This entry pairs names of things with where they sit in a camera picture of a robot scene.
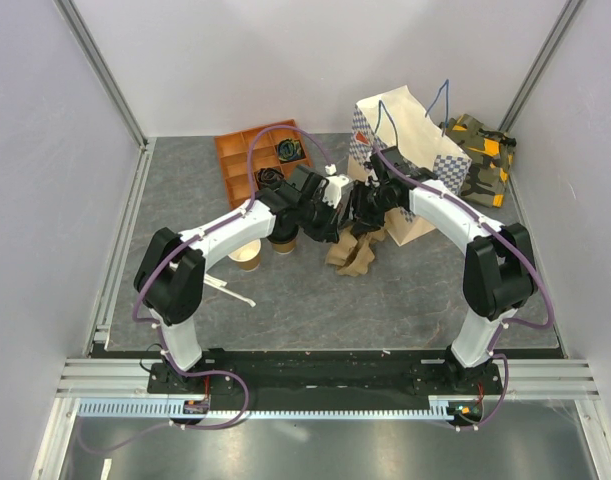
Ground checkered paper takeout bag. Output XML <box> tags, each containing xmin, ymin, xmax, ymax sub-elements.
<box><xmin>348</xmin><ymin>86</ymin><xmax>476</xmax><ymax>252</ymax></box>

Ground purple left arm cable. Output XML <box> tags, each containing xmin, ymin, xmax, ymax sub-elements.
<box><xmin>77</xmin><ymin>127</ymin><xmax>336</xmax><ymax>454</ymax></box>

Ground green blue rolled sock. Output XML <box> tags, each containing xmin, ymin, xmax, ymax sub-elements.
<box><xmin>276</xmin><ymin>138</ymin><xmax>305</xmax><ymax>163</ymax></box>

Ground grey slotted cable duct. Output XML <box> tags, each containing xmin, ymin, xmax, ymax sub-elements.
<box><xmin>77</xmin><ymin>395</ymin><xmax>456</xmax><ymax>420</ymax></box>

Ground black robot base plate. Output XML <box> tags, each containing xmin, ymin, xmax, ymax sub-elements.
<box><xmin>147</xmin><ymin>349</ymin><xmax>502</xmax><ymax>411</ymax></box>

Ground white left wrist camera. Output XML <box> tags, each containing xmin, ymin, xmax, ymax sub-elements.
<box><xmin>322</xmin><ymin>164</ymin><xmax>354</xmax><ymax>208</ymax></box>

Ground orange compartment tray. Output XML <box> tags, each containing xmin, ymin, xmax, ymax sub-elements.
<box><xmin>214</xmin><ymin>120</ymin><xmax>313</xmax><ymax>209</ymax></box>

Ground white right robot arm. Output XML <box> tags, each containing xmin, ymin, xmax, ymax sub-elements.
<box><xmin>347</xmin><ymin>147</ymin><xmax>540</xmax><ymax>394</ymax></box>

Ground paper cup front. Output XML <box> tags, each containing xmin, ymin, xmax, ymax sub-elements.
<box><xmin>268</xmin><ymin>236</ymin><xmax>297</xmax><ymax>255</ymax></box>

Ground paper cup near tray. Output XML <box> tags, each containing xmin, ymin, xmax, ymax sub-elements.
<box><xmin>228</xmin><ymin>239</ymin><xmax>262</xmax><ymax>271</ymax></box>

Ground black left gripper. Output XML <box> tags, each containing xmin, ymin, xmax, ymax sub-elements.
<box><xmin>297</xmin><ymin>195</ymin><xmax>343</xmax><ymax>245</ymax></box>

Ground cardboard cup carrier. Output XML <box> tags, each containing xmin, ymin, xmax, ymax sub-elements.
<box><xmin>325</xmin><ymin>226</ymin><xmax>386</xmax><ymax>277</ymax></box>

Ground paper cup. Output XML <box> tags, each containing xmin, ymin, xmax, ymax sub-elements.
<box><xmin>268</xmin><ymin>236</ymin><xmax>297</xmax><ymax>255</ymax></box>
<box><xmin>228</xmin><ymin>239</ymin><xmax>262</xmax><ymax>271</ymax></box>

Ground camouflage cloth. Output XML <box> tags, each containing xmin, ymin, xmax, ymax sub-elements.
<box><xmin>439</xmin><ymin>114</ymin><xmax>516</xmax><ymax>208</ymax></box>

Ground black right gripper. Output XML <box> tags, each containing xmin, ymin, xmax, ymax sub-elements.
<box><xmin>338</xmin><ymin>180</ymin><xmax>397</xmax><ymax>235</ymax></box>

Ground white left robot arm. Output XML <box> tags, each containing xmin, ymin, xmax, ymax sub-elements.
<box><xmin>133</xmin><ymin>166</ymin><xmax>353</xmax><ymax>393</ymax></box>

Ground dark rolled sock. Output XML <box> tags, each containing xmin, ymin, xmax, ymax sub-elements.
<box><xmin>255</xmin><ymin>167</ymin><xmax>284</xmax><ymax>190</ymax></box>

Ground aluminium frame rail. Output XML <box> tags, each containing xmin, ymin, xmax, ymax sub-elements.
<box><xmin>56</xmin><ymin>358</ymin><xmax>599</xmax><ymax>400</ymax></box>

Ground wrapped straw middle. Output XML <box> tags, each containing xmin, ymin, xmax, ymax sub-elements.
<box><xmin>203</xmin><ymin>275</ymin><xmax>227</xmax><ymax>287</ymax></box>

